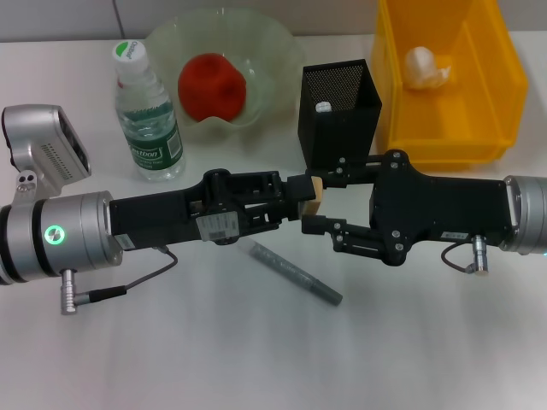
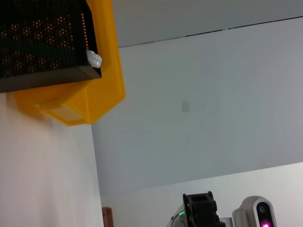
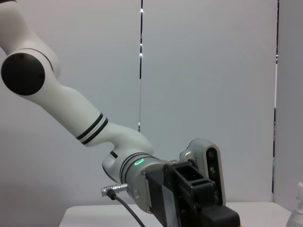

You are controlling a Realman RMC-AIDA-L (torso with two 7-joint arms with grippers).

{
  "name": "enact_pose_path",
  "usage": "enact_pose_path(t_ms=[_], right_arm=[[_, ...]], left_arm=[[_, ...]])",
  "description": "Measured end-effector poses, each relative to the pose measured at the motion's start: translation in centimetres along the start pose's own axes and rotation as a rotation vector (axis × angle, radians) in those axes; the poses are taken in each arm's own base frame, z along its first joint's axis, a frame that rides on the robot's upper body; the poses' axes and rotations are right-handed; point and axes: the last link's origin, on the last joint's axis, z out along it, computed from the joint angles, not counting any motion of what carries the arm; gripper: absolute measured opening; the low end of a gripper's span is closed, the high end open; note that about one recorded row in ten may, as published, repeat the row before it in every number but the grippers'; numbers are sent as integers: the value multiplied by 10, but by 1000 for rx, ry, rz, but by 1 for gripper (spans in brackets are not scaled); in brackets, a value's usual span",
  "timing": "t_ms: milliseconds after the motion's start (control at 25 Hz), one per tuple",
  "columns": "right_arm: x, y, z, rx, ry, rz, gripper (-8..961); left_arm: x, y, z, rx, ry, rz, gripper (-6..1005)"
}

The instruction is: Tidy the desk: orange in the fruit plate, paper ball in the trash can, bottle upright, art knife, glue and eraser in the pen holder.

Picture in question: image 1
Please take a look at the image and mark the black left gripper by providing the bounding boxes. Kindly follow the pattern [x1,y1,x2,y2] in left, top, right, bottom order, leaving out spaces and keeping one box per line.
[109,168,316,253]

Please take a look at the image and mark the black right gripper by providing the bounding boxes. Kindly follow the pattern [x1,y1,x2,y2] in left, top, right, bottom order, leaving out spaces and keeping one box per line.
[300,149,513,267]

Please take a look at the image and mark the beige eraser with barcode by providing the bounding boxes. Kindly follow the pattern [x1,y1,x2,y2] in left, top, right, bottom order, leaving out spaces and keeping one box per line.
[301,176,326,220]

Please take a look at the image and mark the grey pen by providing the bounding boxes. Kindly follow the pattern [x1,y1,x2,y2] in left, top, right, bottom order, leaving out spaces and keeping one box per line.
[243,239,344,308]

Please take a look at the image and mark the clear green-label water bottle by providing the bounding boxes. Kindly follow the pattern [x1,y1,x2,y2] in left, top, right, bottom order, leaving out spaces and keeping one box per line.
[112,40,187,183]

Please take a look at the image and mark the white paper ball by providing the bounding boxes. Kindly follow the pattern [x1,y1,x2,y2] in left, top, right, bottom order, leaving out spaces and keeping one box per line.
[403,45,454,91]

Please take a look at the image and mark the black mesh pen holder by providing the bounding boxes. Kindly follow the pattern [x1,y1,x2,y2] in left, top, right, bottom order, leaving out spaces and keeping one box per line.
[297,58,383,172]

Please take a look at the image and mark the pale green glass fruit bowl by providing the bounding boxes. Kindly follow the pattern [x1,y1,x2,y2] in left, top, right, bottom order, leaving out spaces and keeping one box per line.
[143,9,307,144]

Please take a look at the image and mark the yellow plastic bin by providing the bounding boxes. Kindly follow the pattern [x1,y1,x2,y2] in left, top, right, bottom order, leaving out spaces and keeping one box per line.
[370,0,531,172]

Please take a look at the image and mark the right gripper cable with plug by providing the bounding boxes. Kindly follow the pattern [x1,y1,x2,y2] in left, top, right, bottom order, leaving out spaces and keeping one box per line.
[442,233,492,278]

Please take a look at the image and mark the gripper cable with plug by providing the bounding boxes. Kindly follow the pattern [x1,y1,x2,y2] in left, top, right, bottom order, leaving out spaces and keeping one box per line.
[59,245,179,317]
[442,233,492,278]

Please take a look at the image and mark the left gripper cable with plug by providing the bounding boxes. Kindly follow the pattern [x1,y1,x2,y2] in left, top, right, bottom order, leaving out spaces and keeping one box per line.
[59,245,179,317]

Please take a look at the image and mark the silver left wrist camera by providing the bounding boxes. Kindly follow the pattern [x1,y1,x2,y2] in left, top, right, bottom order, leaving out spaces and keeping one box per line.
[0,104,93,200]

